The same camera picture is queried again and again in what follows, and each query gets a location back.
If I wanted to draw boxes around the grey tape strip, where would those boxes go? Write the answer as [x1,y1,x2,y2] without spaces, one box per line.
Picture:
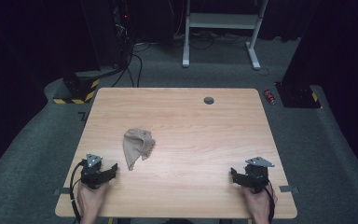
[278,185,300,194]
[53,187,73,196]

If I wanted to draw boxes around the black stand base yellow mark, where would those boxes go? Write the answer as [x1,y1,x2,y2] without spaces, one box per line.
[274,81,323,109]

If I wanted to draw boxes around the black yellow striped stand base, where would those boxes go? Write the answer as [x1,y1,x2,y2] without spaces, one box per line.
[52,69,102,105]

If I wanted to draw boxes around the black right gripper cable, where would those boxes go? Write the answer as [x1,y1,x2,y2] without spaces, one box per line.
[262,177,278,224]

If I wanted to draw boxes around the person's left hand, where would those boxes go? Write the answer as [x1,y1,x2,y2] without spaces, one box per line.
[76,180,110,220]

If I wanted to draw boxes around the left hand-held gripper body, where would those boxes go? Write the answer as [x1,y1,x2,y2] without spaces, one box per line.
[79,152,107,190]

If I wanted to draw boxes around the white metal stand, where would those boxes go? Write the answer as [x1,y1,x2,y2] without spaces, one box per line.
[181,0,270,71]

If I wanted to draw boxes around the dark equipment rack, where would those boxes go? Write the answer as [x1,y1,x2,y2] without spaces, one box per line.
[111,0,135,68]

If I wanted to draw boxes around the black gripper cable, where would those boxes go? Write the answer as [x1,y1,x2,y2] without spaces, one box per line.
[262,177,278,224]
[69,159,89,224]

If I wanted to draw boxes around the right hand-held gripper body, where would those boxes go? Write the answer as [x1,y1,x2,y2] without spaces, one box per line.
[243,156,276,194]

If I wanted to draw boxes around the red can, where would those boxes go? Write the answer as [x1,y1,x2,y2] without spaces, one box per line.
[263,89,277,106]

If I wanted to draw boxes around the black floor cables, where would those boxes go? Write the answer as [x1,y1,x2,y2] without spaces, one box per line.
[111,41,152,89]

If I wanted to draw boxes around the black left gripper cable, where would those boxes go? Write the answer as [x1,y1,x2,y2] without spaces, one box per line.
[69,159,89,224]

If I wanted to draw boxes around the person's right hand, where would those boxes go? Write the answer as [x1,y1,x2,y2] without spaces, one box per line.
[242,182,275,220]

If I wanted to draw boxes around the beige cloth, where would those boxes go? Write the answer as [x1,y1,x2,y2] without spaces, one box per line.
[122,128,157,172]

